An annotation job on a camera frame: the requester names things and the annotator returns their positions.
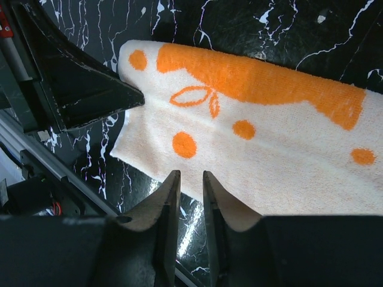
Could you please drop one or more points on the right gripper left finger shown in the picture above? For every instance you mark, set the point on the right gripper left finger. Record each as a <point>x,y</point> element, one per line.
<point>136,249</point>

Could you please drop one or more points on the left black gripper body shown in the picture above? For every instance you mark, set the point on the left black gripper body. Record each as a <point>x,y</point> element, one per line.
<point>32,66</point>

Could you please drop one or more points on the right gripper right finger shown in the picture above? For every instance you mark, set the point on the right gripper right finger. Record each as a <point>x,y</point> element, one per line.
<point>247,249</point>

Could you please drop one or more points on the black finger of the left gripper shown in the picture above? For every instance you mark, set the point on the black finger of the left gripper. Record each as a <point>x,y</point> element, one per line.
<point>92,90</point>

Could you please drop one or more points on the orange floral towel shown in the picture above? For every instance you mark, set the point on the orange floral towel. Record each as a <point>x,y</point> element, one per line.
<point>281,141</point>

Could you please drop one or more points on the aluminium frame rail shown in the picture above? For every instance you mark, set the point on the aluminium frame rail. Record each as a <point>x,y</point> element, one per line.
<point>13,136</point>

